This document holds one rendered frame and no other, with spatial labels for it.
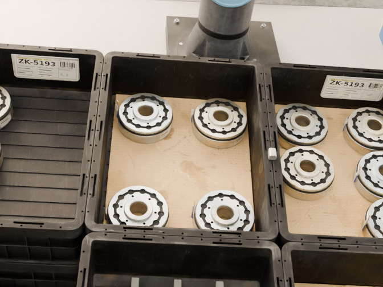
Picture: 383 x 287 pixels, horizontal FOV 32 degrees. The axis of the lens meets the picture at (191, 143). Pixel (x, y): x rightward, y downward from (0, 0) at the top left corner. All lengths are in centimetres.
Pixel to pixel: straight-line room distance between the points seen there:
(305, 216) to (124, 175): 33
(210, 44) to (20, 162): 50
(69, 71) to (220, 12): 35
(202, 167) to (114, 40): 53
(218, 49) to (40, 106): 41
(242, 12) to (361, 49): 42
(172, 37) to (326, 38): 41
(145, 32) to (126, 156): 51
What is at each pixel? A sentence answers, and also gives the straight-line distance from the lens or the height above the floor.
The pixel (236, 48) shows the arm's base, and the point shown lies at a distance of 149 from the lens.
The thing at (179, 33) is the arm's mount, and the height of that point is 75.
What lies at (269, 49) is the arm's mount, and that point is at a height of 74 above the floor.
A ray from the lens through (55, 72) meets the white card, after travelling 131.
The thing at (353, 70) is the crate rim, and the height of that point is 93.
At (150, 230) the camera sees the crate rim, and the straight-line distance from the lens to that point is 102.
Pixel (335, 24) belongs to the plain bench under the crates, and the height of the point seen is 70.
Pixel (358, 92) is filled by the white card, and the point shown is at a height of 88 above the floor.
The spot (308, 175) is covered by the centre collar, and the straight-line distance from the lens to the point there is 121.
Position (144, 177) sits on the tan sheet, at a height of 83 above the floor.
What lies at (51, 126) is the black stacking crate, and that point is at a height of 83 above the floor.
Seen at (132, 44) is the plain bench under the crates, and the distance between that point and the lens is 164.
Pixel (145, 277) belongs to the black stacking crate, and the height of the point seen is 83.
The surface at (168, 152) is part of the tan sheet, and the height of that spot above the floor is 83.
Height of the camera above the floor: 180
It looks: 50 degrees down
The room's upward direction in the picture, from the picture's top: 8 degrees clockwise
